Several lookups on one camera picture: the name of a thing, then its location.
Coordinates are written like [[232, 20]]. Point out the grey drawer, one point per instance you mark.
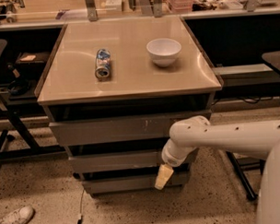
[[121, 184], [118, 128], [117, 161]]

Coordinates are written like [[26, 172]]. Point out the grey bottom drawer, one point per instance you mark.
[[121, 184]]

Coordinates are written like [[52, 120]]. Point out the blue crushed soda can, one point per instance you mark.
[[103, 64]]

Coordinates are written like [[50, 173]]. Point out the white bowl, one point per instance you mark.
[[163, 52]]

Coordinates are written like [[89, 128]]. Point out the grey top drawer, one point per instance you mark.
[[118, 128]]

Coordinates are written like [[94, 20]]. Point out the pink stacked bins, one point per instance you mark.
[[180, 6]]

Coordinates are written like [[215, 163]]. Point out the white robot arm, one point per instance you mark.
[[260, 140]]

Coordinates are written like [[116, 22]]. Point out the black table leg frame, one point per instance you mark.
[[240, 165]]

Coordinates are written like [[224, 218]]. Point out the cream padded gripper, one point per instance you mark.
[[173, 159]]

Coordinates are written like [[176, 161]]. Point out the white sneaker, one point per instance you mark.
[[19, 216]]

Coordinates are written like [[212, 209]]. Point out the grey drawer cabinet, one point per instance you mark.
[[71, 91]]

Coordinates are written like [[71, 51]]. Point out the black headphones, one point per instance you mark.
[[18, 87]]

